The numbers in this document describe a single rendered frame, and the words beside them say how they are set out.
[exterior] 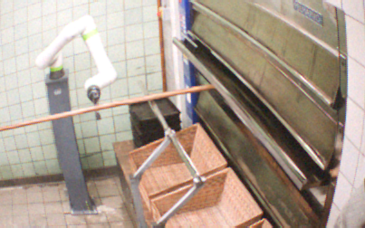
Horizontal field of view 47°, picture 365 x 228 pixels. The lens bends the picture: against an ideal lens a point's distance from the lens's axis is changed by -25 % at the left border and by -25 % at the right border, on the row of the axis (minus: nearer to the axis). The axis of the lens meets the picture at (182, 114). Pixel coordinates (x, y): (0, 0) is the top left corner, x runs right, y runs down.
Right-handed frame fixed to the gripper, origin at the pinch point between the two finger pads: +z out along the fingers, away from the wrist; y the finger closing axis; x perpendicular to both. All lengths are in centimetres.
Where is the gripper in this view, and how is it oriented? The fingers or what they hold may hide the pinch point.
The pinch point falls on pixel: (97, 108)
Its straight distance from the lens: 305.8
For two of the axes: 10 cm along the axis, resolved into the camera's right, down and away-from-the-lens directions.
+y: 0.6, 9.0, 4.3
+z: 2.6, 4.0, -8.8
